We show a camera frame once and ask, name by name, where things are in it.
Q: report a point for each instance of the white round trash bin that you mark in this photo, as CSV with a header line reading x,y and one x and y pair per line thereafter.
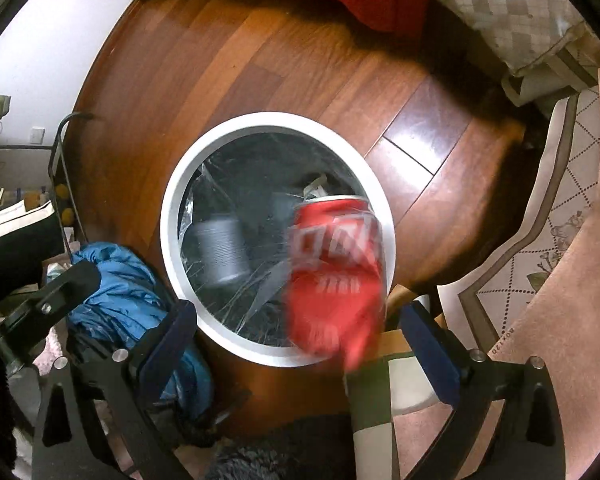
x,y
215,150

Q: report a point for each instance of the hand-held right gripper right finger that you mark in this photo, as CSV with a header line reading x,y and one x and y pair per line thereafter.
x,y
430,355

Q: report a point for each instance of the yellow fruit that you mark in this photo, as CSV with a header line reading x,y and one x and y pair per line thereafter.
x,y
62,191
67,215

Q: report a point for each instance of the patterned beige rug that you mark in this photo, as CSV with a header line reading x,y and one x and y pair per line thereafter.
x,y
580,335

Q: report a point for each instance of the black furry cloth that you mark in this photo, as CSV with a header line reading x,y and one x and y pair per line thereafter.
x,y
290,450

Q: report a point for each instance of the grey metal can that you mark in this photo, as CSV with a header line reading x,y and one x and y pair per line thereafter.
x,y
219,250

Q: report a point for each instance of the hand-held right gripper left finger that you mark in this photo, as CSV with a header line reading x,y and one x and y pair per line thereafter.
x,y
169,345

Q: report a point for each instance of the green white checkered mat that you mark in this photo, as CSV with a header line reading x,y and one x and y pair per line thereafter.
x,y
375,435

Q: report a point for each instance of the checkered beige cushion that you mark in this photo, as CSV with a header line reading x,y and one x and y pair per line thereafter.
x,y
510,15

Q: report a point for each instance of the blue puffer jacket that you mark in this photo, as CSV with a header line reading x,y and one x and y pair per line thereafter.
x,y
122,300

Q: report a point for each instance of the red soda can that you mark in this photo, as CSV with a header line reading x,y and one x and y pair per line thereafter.
x,y
332,270

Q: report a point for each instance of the cream patterned rug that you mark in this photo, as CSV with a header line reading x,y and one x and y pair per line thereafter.
x,y
555,210

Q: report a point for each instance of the white tote bag black trim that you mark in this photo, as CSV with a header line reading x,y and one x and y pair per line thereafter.
x,y
15,220

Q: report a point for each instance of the crumpled white paper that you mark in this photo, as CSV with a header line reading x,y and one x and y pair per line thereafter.
x,y
317,186

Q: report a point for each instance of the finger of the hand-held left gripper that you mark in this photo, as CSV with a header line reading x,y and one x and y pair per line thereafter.
x,y
50,302

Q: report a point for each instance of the white wall outlet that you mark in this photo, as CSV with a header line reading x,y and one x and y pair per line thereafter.
x,y
36,134

